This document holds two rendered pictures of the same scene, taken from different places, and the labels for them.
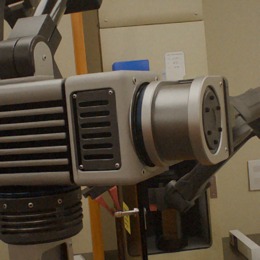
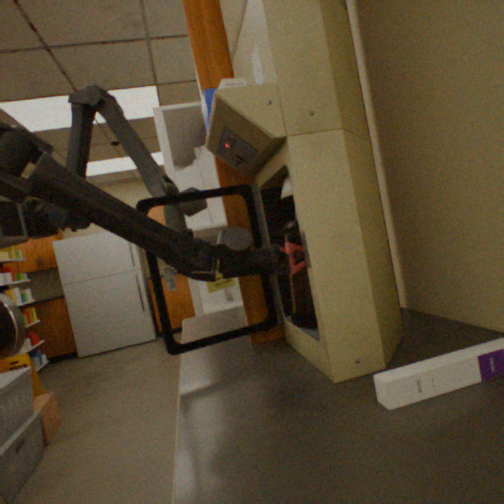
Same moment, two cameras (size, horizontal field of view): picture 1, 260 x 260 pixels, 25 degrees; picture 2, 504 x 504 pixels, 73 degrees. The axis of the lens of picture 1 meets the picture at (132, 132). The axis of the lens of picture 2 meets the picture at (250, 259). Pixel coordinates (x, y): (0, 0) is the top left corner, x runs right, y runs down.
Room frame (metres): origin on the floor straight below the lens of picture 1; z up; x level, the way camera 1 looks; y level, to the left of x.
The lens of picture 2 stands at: (1.64, -0.87, 1.24)
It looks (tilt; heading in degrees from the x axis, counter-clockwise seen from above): 3 degrees down; 85
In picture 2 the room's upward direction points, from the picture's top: 11 degrees counter-clockwise
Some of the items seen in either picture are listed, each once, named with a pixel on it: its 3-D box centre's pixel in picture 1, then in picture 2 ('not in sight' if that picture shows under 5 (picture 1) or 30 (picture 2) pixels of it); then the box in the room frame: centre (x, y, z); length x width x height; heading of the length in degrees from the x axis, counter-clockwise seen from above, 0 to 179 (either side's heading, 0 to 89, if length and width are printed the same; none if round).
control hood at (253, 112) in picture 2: not in sight; (238, 141); (1.73, -0.09, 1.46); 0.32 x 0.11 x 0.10; 95
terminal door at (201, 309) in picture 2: (128, 209); (210, 267); (1.61, 0.03, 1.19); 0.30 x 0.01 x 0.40; 12
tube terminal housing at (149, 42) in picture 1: (157, 148); (324, 188); (1.91, -0.08, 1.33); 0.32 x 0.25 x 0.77; 95
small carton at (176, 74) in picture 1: (172, 79); (233, 98); (1.73, -0.13, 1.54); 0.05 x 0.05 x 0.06; 11
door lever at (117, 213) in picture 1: (122, 211); not in sight; (1.53, 0.04, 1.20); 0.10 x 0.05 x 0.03; 12
